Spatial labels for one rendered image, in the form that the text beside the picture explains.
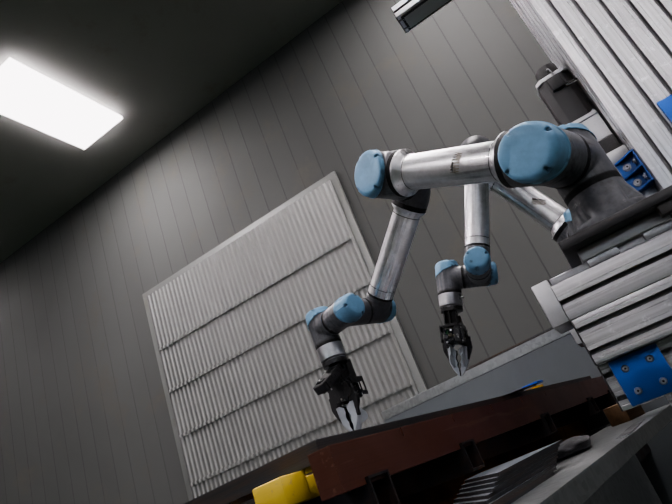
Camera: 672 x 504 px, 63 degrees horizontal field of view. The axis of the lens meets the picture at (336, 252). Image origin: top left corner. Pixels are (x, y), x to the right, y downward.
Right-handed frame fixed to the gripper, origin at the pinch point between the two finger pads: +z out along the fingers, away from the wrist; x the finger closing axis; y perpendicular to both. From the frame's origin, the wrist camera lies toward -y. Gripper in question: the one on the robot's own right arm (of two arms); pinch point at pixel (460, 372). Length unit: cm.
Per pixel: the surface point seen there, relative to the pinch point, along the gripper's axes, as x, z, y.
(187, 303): -315, -125, -264
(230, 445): -265, 13, -269
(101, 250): -450, -212, -274
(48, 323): -538, -139, -287
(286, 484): -6, 24, 104
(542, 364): 21, -6, -55
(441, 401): -22, 4, -67
